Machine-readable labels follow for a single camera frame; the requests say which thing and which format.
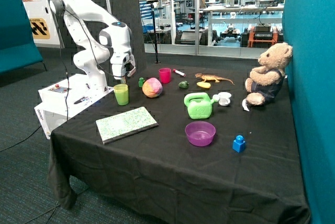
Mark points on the brown toy lizard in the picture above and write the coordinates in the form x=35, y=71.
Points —
x=211, y=77

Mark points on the yellow black wall sign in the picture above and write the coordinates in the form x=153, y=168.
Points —
x=39, y=28

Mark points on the multicolour soft ball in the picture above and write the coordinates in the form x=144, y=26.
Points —
x=152, y=88

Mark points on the small green toy block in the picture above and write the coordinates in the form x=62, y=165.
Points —
x=141, y=82

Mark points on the red whiteboard marker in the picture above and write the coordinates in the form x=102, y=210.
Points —
x=179, y=72

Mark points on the black tablecloth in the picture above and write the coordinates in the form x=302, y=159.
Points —
x=158, y=172

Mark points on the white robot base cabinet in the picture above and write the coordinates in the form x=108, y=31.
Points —
x=65, y=99

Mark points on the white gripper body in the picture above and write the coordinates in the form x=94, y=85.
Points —
x=122, y=65

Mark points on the green toy watering can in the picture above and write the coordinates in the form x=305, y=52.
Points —
x=200, y=105

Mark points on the small white cup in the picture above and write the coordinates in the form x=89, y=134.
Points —
x=224, y=99

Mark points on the green toy pepper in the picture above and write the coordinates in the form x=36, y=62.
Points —
x=183, y=85

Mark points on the teal sofa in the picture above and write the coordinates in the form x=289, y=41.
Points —
x=18, y=49

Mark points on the green plastic cup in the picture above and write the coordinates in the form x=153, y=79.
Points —
x=121, y=96

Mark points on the teal partition panel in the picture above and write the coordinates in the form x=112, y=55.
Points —
x=309, y=29

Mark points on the beige teddy bear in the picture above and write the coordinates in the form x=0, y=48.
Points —
x=266, y=80

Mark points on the yellow toy lemon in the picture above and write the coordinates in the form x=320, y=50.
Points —
x=204, y=85

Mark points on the yellow plastic cup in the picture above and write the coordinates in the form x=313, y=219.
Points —
x=120, y=88

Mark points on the purple plastic bowl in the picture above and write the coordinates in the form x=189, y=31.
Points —
x=200, y=133

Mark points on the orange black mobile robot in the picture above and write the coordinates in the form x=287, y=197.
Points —
x=262, y=36

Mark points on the pink plastic cup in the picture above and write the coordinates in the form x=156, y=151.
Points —
x=165, y=75

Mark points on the blue toy block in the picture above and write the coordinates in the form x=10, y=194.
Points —
x=239, y=144

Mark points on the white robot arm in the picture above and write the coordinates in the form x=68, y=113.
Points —
x=114, y=43

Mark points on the black tripod stand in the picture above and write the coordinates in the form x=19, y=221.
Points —
x=153, y=4

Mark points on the green speckled notebook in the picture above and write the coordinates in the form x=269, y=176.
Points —
x=119, y=126

